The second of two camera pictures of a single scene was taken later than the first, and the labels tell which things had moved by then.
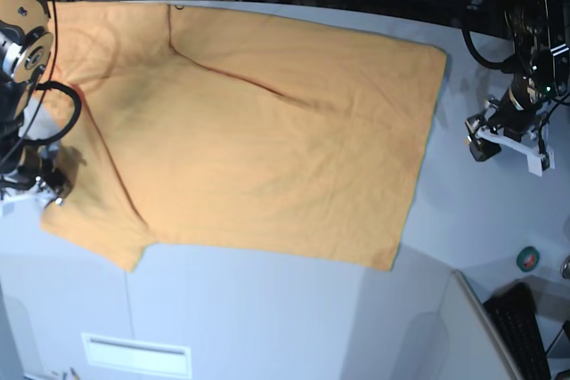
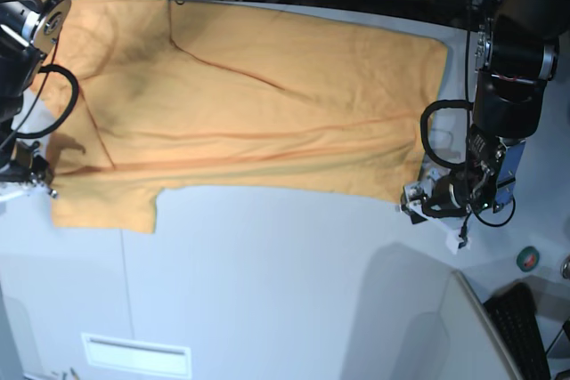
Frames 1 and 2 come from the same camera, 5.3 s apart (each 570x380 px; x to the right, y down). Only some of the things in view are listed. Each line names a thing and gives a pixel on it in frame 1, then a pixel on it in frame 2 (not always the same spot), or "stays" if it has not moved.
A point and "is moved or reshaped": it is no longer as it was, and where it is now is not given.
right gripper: [515, 112] to [469, 188]
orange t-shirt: [197, 127] is moved or reshaped
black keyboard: [512, 309] stays
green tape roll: [527, 258] stays
